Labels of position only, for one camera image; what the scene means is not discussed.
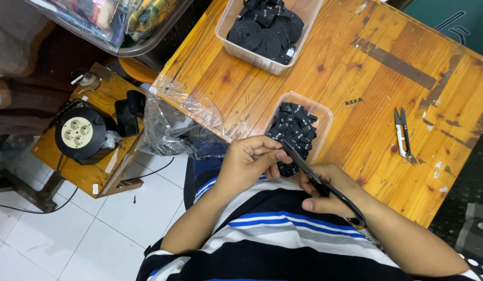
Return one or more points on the person's left hand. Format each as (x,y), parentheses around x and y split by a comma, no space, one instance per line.
(241,164)

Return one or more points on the pile of cut black labels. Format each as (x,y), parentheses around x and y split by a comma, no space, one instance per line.
(296,125)

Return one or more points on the clear tub with ribbon rolls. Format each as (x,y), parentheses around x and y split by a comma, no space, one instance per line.
(241,50)

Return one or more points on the dark patterned floor mat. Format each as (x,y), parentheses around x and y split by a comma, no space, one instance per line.
(470,203)

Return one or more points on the clear crumpled plastic sheet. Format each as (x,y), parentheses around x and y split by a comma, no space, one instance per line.
(167,125)

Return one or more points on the blue trousers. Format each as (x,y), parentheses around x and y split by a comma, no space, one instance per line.
(208,156)

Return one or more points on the black phone holder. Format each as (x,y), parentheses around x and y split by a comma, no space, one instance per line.
(128,115)

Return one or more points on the orange round stool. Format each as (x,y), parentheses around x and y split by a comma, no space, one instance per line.
(136,70)

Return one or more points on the striped blue white black shirt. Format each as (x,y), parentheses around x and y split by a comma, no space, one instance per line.
(272,249)

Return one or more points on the black scissors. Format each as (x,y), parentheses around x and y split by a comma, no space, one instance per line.
(300,160)

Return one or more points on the small clear plastic bag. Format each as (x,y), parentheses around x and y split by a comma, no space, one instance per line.
(110,139)

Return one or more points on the clear tub with cut labels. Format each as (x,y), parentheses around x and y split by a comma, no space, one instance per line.
(323,117)

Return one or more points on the green floor mat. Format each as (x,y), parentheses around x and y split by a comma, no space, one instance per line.
(456,23)

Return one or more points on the small wooden side table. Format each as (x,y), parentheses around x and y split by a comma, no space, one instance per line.
(89,175)

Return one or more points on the white thread snips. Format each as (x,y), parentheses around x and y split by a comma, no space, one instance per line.
(402,134)

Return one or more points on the heap of black ribbon rolls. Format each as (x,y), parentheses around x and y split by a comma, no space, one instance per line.
(264,31)

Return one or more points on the brown beige blanket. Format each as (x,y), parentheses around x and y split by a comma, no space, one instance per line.
(18,66)

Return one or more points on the brown basket with bagged cloths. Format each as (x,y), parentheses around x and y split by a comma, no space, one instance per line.
(108,23)

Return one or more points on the person's right hand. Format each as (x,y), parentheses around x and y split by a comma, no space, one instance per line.
(337,191)

